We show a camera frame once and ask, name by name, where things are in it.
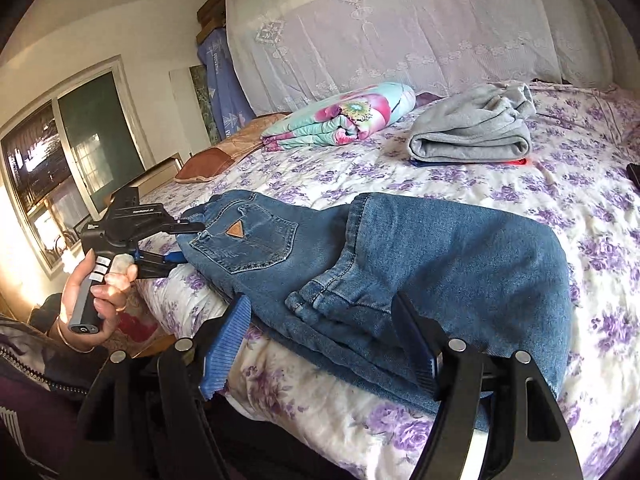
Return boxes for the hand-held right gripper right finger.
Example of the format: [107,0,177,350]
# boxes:
[392,292,586,480]

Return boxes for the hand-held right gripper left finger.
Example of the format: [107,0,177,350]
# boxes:
[75,294,252,480]

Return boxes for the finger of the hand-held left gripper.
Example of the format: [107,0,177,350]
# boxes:
[134,251,189,281]
[166,217,207,237]

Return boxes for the blue denim jeans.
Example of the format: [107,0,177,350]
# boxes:
[177,189,574,433]

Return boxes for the person's left forearm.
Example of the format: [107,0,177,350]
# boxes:
[27,292,112,376]

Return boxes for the person's left hand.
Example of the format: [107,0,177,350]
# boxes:
[59,250,139,351]

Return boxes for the red patterned cloth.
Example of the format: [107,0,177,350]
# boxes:
[107,284,168,357]

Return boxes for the orange brown pillow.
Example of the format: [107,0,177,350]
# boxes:
[215,111,291,162]

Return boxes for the green picture panel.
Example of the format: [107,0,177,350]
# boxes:
[189,65,221,147]

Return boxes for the gold bangle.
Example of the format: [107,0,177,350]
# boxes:
[56,316,97,354]

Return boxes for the blue patterned hanging cloth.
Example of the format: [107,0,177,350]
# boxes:
[196,27,257,144]

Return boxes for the folded teal floral blanket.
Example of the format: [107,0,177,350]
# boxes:
[261,81,417,153]

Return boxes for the person's dark jacket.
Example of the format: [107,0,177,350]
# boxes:
[0,310,118,480]

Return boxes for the wooden box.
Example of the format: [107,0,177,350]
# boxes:
[196,0,229,46]

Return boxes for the purple floral bed sheet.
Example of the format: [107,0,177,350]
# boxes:
[135,80,640,480]

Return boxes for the folded grey sweatpants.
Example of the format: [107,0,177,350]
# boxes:
[407,82,538,163]

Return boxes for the white lace cover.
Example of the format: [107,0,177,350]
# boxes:
[225,0,617,117]

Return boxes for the purple floral pillow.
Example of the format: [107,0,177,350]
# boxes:
[535,82,640,147]

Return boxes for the sliding window with metal frame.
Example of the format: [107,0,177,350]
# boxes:
[0,55,157,281]

